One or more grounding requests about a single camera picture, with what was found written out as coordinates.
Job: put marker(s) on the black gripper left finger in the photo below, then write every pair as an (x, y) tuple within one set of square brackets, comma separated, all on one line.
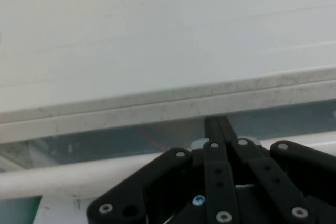
[(162, 182)]

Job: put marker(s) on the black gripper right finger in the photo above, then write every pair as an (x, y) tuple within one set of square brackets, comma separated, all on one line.
[(288, 171)]

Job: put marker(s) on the white glass-windowed appliance door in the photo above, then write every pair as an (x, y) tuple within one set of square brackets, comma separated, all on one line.
[(105, 120)]

